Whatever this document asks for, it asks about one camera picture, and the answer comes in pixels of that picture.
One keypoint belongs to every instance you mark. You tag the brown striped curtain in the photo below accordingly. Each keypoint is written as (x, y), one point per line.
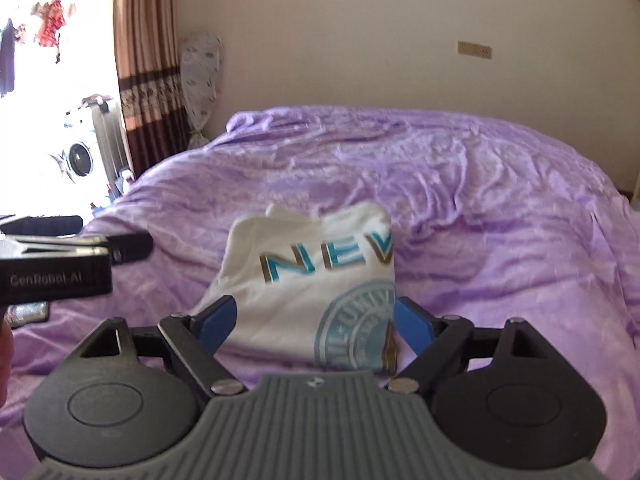
(147, 66)

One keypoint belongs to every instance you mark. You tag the person's left hand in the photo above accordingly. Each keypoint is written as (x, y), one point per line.
(6, 357)

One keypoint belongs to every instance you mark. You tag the dark blue hanging garment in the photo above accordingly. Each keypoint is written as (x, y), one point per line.
(7, 59)

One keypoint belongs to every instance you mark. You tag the purple floral bed cover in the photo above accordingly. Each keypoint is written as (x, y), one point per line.
(490, 220)

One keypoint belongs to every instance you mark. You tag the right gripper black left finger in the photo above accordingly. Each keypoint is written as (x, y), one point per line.
(192, 342)

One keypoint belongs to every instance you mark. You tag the white washing machine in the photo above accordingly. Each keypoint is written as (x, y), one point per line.
(91, 150)

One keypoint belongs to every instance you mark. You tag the red hanging garment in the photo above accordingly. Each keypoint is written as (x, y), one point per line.
(53, 20)

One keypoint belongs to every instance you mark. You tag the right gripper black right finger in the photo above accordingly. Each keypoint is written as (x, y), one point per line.
(438, 344)

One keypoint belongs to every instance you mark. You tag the white printed t-shirt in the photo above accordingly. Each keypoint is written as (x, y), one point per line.
(318, 291)

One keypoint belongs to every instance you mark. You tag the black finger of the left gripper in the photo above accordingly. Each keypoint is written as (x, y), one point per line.
(41, 225)
(130, 247)

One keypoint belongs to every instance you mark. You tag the brown wall socket plate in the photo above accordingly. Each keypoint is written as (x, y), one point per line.
(476, 50)

